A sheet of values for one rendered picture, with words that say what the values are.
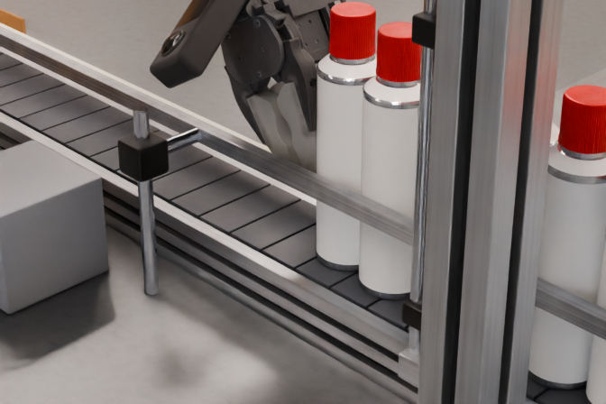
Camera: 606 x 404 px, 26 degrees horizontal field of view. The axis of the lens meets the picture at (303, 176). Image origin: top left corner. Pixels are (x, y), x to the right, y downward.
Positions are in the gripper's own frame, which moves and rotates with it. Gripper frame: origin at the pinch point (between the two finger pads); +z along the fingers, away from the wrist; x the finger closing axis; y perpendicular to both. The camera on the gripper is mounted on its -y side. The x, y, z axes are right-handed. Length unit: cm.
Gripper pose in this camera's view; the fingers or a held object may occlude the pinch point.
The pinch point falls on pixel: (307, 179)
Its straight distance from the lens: 103.0
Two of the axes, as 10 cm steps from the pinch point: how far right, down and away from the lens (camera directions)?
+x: -6.0, 1.6, 7.8
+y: 7.2, -3.2, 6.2
